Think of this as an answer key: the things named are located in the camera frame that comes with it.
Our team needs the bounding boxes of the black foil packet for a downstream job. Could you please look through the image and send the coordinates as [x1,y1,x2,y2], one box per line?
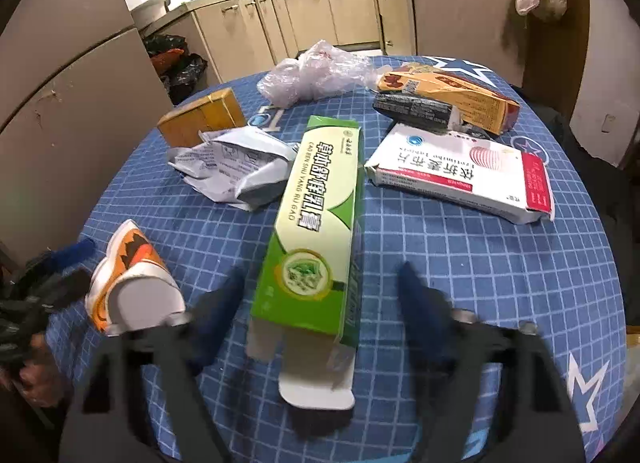
[372,92,462,135]

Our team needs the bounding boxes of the yellow brown taped box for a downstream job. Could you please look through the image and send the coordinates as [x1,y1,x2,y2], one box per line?
[157,88,247,149]

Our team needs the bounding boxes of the beige three door fridge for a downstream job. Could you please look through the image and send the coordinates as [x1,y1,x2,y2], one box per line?
[0,0,176,264]

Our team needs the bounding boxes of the blue grid star tablecloth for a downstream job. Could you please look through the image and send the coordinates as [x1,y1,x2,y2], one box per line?
[47,54,628,463]

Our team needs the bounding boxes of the steel cooking pot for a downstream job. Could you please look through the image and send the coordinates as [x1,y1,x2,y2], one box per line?
[131,0,171,30]

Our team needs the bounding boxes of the long green white carton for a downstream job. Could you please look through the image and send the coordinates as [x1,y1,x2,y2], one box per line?
[246,116,364,411]

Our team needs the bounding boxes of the white red medicine box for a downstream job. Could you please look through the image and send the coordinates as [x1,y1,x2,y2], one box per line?
[365,123,557,225]

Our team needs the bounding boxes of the crushed orange white paper cup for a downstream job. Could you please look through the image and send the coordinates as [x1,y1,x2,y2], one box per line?
[85,220,193,336]

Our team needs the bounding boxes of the person's left hand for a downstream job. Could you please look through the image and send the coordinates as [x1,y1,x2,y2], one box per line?
[0,333,65,410]

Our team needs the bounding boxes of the beige lower kitchen cabinets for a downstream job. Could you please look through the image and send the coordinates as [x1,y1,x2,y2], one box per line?
[182,0,524,86]

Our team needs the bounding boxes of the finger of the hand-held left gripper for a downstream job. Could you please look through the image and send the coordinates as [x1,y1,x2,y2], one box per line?
[25,237,98,275]
[30,268,95,316]

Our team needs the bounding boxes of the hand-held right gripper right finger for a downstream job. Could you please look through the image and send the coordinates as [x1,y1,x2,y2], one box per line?
[397,260,587,463]

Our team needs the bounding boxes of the orange snack box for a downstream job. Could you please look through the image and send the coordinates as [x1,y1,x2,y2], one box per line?
[376,66,521,135]

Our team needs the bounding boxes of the clear crumpled plastic bag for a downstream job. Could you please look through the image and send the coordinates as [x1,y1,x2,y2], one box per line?
[257,40,382,109]

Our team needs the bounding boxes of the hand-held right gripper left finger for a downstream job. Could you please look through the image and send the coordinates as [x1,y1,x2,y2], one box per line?
[59,267,247,463]

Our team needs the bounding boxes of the grey white packet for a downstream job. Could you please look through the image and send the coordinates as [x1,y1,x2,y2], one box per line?
[165,127,299,212]

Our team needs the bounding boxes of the black trash bag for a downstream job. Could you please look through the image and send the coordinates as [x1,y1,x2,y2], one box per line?
[142,33,209,105]

